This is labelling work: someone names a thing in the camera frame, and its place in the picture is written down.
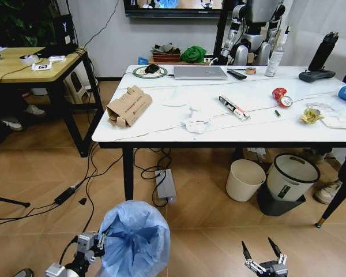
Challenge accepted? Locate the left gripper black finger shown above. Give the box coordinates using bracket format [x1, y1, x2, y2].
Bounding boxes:
[85, 247, 106, 261]
[95, 230, 108, 250]

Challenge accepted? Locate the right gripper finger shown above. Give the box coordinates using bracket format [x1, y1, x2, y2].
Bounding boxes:
[267, 237, 288, 266]
[241, 241, 264, 275]

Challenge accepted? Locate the trash bin with blue bag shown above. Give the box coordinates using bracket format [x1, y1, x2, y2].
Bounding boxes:
[99, 200, 172, 277]

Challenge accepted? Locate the dark grey bin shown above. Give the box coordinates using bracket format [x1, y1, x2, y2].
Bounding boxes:
[257, 181, 307, 217]

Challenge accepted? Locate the white bin with black rim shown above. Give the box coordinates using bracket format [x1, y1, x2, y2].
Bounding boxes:
[266, 152, 321, 202]

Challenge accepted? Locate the plain white waste bin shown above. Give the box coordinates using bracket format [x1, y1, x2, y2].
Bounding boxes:
[225, 159, 267, 203]

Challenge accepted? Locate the dark grey rounded object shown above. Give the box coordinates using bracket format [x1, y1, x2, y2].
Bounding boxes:
[12, 268, 35, 277]

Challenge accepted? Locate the black power adapter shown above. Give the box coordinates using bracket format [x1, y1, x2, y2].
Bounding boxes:
[54, 185, 77, 205]

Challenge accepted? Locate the black chair leg gold tip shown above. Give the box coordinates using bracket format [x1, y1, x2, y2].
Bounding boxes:
[315, 147, 346, 230]

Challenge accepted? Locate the beige shoe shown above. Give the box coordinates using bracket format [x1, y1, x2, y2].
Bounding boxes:
[312, 179, 344, 205]

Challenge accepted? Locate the silver power box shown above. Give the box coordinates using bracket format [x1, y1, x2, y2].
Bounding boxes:
[153, 169, 178, 203]

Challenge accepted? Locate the black tripod leg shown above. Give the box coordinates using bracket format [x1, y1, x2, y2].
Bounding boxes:
[0, 194, 31, 208]

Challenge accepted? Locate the white top black leg table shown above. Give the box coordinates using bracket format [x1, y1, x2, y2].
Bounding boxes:
[91, 64, 346, 203]

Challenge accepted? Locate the brown cardboard box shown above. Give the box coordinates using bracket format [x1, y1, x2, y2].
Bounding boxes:
[105, 84, 153, 129]

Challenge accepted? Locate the crumpled yellow wrapper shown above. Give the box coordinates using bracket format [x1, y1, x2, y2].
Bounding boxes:
[299, 107, 325, 125]

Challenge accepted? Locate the crumpled white paper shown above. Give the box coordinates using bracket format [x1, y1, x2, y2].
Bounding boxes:
[179, 104, 213, 135]

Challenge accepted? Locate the clear plastic packaging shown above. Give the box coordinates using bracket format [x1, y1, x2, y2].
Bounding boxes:
[305, 102, 346, 131]

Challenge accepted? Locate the white shoe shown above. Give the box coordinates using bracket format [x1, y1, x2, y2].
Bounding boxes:
[1, 116, 24, 132]
[24, 104, 46, 117]

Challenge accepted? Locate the white black long carton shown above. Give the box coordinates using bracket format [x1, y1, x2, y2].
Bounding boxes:
[218, 95, 251, 123]

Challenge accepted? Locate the crushed red cup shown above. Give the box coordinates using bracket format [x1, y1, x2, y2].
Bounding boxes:
[271, 87, 294, 109]

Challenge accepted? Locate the white plastic stool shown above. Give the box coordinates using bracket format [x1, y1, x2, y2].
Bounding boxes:
[63, 70, 92, 105]

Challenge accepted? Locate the clear plastic film blue edge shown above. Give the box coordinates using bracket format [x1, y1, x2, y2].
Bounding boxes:
[160, 87, 191, 110]

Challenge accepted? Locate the round green rimmed mat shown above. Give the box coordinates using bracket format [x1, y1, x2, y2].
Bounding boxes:
[132, 64, 168, 78]

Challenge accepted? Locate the black handheld controller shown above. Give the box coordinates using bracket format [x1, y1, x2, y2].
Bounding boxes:
[298, 69, 336, 83]

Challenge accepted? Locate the black remote control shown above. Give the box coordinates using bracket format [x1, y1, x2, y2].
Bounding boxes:
[226, 69, 247, 80]

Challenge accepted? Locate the white marker card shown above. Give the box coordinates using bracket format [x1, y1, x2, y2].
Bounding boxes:
[31, 62, 52, 72]

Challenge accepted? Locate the wooden top side table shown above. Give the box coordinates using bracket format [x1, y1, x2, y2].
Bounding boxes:
[0, 46, 105, 158]

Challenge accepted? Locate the white spray bottle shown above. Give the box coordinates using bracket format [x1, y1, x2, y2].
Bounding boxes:
[264, 25, 291, 78]

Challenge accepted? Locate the silver laptop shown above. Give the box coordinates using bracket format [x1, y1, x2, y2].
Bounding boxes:
[172, 65, 229, 81]

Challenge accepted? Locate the brown wicker basket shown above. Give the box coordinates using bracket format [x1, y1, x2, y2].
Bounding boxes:
[148, 43, 182, 65]

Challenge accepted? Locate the black bottle grey lid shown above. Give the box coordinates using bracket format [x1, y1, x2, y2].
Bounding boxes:
[307, 31, 340, 73]

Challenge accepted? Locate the green cloth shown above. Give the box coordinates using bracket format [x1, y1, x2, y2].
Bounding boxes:
[179, 45, 208, 64]

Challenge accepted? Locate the black box with white logo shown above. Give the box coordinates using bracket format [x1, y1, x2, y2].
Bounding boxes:
[44, 12, 79, 58]

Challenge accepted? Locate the silver humanoid robot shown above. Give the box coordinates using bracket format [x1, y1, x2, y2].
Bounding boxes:
[220, 0, 287, 66]

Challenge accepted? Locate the black metal stand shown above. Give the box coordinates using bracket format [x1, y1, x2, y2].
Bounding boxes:
[212, 0, 232, 65]

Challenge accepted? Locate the green leafy plant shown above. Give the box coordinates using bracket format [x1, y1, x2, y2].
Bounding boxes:
[0, 0, 59, 48]

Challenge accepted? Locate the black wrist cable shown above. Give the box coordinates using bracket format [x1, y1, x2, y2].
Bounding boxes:
[58, 235, 79, 267]

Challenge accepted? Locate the black floor cable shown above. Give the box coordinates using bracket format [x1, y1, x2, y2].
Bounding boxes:
[0, 141, 125, 236]

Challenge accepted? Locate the black wall cable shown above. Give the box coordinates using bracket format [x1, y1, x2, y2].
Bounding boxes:
[83, 0, 125, 49]

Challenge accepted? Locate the wall television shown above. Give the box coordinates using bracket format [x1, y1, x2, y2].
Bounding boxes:
[123, 0, 246, 19]

